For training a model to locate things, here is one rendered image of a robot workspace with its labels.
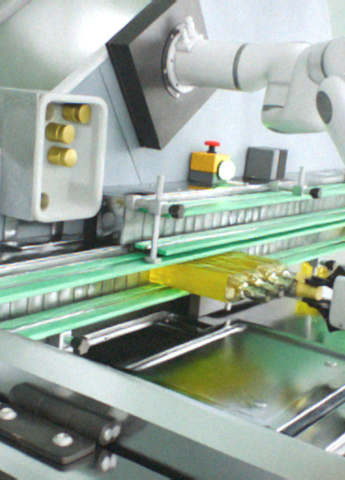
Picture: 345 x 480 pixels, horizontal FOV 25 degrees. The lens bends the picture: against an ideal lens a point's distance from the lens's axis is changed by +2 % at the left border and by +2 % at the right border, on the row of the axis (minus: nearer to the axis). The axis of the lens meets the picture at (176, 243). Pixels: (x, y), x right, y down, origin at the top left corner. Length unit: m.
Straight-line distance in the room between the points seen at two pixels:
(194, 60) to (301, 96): 0.30
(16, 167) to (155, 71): 0.40
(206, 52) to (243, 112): 0.47
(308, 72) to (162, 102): 0.37
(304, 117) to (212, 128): 0.57
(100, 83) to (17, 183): 0.31
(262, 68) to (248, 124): 0.56
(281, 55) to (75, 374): 1.18
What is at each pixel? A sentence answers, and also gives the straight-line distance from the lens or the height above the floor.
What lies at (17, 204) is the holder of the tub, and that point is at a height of 0.79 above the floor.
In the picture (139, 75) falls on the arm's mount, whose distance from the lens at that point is 1.57.
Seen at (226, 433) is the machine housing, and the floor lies 1.63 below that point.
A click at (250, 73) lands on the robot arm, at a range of 1.54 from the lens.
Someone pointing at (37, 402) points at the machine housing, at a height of 1.53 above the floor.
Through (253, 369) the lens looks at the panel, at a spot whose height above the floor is 1.16.
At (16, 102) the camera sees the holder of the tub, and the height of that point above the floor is 0.78.
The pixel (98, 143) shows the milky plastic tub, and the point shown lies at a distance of 1.45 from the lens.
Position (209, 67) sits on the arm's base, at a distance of 1.59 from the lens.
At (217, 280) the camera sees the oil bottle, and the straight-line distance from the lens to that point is 1.48.
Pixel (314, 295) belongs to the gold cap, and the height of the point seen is 1.19.
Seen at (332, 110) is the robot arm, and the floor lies 1.28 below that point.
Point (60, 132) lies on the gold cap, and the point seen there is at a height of 0.81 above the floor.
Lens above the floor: 1.78
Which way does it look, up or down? 33 degrees down
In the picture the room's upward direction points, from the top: 104 degrees clockwise
